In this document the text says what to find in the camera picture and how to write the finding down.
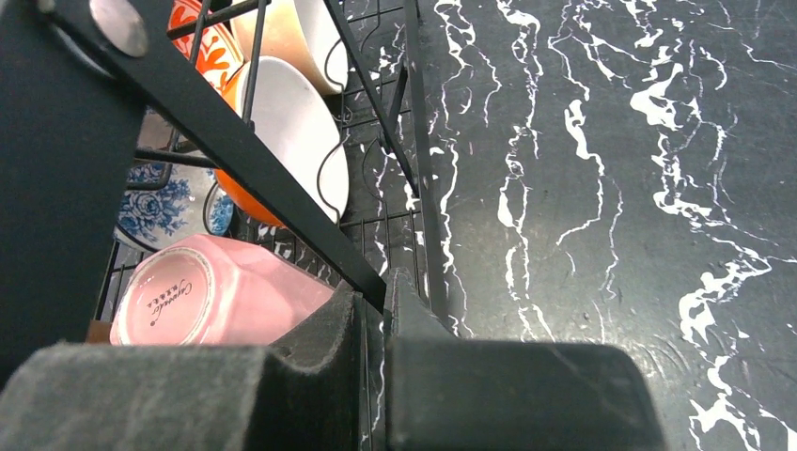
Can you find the blue floral bowl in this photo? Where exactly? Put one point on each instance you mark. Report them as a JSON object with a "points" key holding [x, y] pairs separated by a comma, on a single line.
{"points": [[191, 202]]}

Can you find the black wire dish rack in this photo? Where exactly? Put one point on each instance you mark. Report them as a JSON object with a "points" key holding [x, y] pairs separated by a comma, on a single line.
{"points": [[73, 96]]}

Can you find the pink mug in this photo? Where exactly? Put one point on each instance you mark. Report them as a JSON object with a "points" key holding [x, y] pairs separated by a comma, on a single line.
{"points": [[215, 291]]}

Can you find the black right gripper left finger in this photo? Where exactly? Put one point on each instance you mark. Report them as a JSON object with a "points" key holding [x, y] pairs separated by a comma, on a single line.
{"points": [[300, 393]]}

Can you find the orange patterned bowl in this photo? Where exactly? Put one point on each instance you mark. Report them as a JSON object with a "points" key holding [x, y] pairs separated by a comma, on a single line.
{"points": [[219, 56]]}

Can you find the orange glossy bowl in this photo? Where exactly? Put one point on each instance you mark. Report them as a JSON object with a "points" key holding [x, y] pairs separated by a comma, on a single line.
{"points": [[292, 120]]}

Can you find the stainless steel cup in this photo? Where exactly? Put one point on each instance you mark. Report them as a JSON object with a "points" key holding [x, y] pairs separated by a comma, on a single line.
{"points": [[98, 332]]}

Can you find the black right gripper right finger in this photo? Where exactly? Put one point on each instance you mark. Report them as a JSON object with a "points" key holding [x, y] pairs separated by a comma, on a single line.
{"points": [[443, 392]]}

